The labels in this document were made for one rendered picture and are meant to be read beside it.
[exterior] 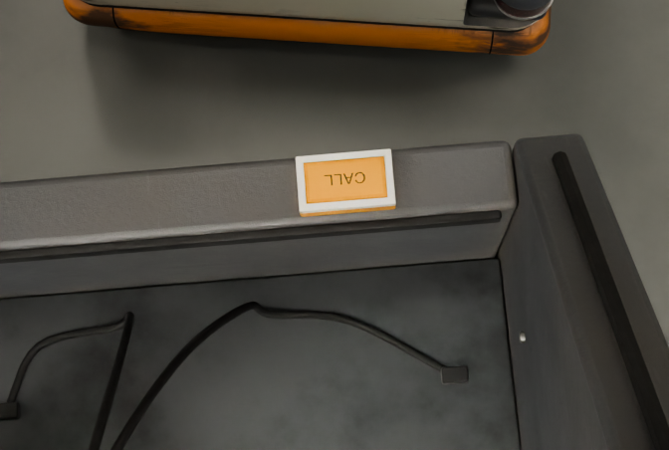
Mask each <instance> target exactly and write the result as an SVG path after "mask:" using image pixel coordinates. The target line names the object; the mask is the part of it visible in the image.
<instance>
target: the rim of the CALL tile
mask: <svg viewBox="0 0 669 450"><path fill-rule="evenodd" d="M379 156H384V164H385V175H386V186H387V197H385V198H373V199H361V200H349V201H338V202H326V203H314V204H307V200H306V187H305V174H304V163H307V162H319V161H331V160H343V159H355V158H367V157H379ZM296 168H297V182H298V196H299V210H300V213H301V214H303V213H315V212H327V211H339V210H350V209H362V208H374V207H386V206H395V205H396V200H395V190H394V179H393V168H392V157H391V149H379V150H367V151H355V152H343V153H331V154H319V155H307V156H297V157H296Z"/></svg>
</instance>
